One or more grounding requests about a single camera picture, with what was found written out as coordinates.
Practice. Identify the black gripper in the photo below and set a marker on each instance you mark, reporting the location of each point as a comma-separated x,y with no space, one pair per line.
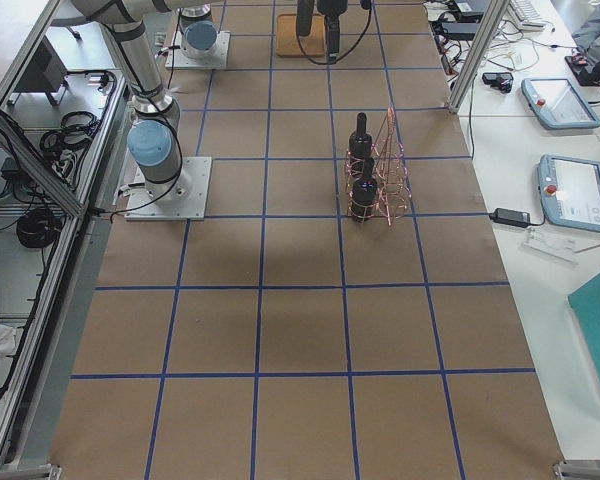
305,11

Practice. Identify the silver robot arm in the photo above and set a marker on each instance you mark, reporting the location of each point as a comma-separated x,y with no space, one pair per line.
198,31
152,141

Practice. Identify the teach pendant far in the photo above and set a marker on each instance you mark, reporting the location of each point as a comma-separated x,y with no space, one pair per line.
558,104

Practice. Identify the teach pendant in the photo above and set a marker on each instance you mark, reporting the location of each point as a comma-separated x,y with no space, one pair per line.
558,104
570,191

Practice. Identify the black power brick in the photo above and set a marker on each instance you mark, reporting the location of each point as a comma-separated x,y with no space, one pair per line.
510,217

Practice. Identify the teach pendant near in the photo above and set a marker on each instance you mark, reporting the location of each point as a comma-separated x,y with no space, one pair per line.
570,191

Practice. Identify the clear acrylic piece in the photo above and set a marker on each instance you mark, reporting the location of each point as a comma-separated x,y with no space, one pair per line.
553,245

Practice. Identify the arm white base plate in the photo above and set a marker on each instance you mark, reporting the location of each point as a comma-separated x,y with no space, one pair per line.
186,57
187,199

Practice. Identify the aluminium frame post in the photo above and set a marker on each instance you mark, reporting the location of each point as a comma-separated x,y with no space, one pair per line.
479,46

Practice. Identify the copper wire bottle basket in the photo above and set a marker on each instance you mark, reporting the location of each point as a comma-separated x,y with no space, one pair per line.
390,170

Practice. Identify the aluminium frame rail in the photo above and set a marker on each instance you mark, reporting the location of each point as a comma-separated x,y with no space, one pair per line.
26,297

